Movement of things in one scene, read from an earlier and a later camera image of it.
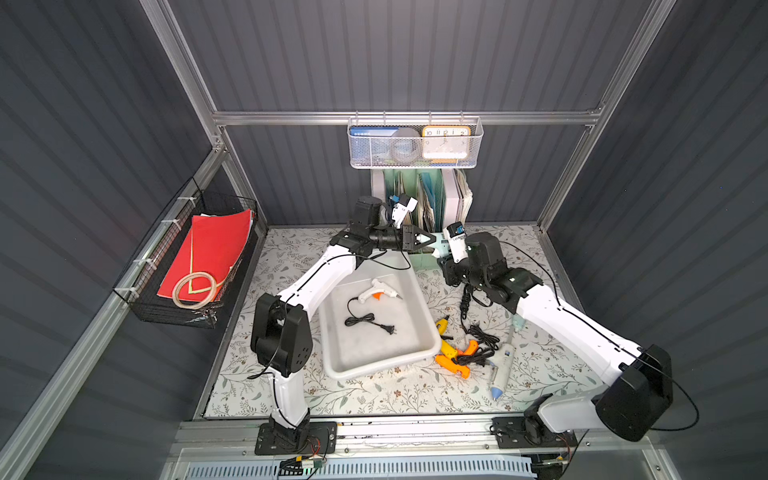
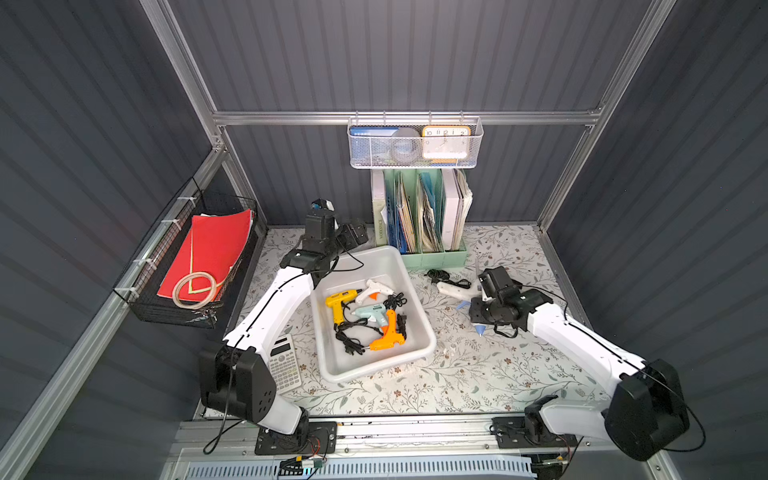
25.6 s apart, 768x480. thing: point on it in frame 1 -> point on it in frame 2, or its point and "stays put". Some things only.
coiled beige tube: [197, 305] stays put
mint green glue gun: [441, 244] -> [374, 313]
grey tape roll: [405, 143] stays put
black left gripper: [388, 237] -> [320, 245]
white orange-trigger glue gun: [376, 290] stays put
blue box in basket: [371, 145] stays put
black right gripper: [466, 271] -> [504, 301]
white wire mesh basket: [414, 143] stays put
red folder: [213, 248] stays put
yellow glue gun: [445, 348] -> [336, 300]
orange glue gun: [454, 364] -> [389, 335]
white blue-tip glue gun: [499, 369] -> [465, 293]
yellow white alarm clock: [446, 144] stays put
